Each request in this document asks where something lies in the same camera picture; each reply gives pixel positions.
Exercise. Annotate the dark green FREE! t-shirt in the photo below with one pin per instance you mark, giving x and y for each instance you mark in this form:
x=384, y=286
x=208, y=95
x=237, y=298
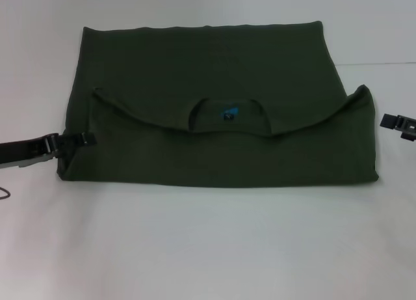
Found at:
x=211, y=69

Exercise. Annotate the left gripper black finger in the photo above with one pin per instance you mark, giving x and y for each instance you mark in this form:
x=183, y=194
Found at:
x=79, y=140

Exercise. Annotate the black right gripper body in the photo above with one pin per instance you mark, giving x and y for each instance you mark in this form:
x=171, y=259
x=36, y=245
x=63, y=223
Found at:
x=409, y=129

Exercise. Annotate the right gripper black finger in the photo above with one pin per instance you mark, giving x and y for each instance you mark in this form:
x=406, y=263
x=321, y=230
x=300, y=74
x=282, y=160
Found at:
x=391, y=121

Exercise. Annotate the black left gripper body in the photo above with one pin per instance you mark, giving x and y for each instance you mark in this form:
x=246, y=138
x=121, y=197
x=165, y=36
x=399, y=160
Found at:
x=26, y=148

